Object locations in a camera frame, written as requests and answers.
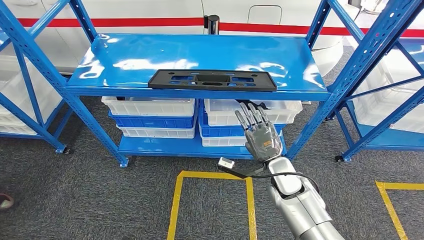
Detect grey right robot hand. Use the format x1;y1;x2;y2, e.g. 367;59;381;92
234;101;284;163

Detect black plastic plate bracket part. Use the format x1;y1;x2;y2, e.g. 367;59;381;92
148;68;278;93

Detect blue steel shelf rack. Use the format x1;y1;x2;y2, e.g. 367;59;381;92
0;0;424;169
334;36;424;163
0;29;74;156

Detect black parts in bin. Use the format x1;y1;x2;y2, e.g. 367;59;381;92
235;98;270;111

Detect white plastic bin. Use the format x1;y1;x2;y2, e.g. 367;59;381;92
203;98;303;127
199;129;283;148
0;54;64;117
116;124;197;139
352;56;424;133
101;96;196;117
0;114;38;136

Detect yellow floor tape outline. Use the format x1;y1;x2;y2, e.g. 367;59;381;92
166;170;258;240
375;181;424;240

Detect white car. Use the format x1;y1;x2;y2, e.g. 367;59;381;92
0;0;424;79

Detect red barrier belt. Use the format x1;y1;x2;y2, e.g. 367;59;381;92
18;17;424;38

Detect person's foot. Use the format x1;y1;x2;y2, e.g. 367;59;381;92
0;193;15;210

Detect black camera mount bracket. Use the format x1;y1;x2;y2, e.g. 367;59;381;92
217;163;270;180

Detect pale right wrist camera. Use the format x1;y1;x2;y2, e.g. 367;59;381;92
217;157;235;170

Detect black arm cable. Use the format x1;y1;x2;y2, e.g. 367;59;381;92
250;171;321;196

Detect black stanchion post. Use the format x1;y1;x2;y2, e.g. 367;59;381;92
203;14;221;36

